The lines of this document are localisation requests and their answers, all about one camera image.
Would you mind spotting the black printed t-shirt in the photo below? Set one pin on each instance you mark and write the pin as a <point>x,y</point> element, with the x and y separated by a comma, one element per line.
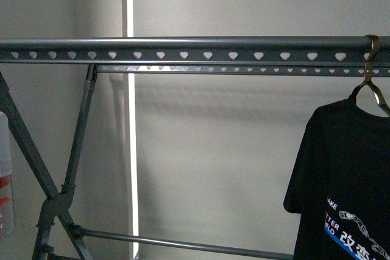
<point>340,185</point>

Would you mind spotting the metal clothes hanger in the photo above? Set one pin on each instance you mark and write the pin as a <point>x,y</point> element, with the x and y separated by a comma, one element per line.
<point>375,44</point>

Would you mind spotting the grey clothes drying rack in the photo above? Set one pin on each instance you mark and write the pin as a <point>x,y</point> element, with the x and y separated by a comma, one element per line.
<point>263,56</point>

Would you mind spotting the white wall light strip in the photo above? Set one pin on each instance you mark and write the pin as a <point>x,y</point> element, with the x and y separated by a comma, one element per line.
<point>131,126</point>

